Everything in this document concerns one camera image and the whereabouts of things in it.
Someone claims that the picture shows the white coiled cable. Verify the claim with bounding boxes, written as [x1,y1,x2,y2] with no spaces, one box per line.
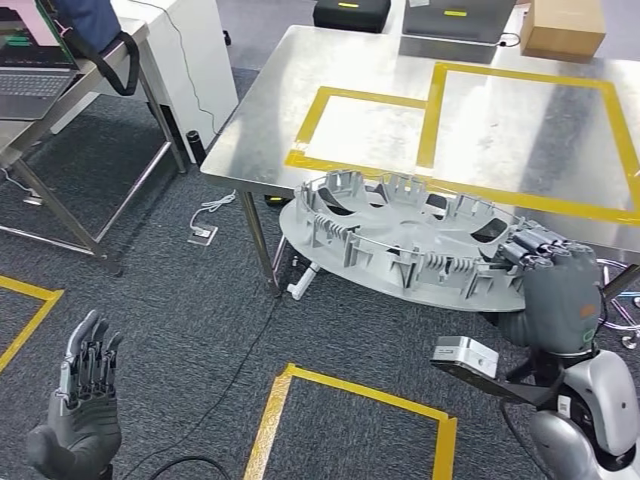
[189,190,237,230]

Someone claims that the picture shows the metal floor socket plate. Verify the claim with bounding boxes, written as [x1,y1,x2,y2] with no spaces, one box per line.
[187,225,220,248]

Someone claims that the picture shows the brown cardboard box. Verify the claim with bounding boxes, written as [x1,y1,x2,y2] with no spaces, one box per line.
[519,0,607,64]

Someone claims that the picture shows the blue bag black strap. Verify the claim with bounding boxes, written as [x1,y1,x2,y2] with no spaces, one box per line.
[52,0,141,97]

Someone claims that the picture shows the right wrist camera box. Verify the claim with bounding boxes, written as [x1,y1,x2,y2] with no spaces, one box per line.
[430,335,500,380]

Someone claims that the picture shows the white cabinet desk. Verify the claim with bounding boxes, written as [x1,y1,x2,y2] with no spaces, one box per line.
[50,0,240,164]

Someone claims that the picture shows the stainless steel workbench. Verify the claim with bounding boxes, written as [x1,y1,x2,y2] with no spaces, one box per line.
[199,25,640,299]

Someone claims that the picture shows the white power strip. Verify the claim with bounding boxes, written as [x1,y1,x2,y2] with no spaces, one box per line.
[286,261,321,303]

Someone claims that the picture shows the black zip case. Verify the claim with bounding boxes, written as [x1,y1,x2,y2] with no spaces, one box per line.
[313,0,392,34]

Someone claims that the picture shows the black cylinder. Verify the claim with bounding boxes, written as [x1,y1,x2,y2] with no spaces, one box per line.
[186,130,207,167]

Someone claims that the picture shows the right camera bracket black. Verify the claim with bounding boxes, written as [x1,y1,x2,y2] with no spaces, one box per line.
[432,360,566,407]

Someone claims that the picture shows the black robot tether cable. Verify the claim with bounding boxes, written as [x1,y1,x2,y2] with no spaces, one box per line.
[119,455,233,480]

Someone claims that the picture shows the grey laptop yellow sticker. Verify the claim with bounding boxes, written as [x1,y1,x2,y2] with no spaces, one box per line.
[399,0,518,64]

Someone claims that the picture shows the open silver laptop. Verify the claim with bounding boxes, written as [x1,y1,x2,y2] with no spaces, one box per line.
[0,0,81,122]

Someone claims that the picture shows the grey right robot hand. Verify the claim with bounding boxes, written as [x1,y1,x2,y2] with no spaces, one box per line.
[482,228,604,356]

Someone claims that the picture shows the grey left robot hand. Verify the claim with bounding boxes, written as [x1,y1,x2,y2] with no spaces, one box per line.
[26,309,125,480]

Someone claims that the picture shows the grey plastic wheel cover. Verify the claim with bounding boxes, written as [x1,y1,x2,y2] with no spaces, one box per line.
[278,170,526,314]

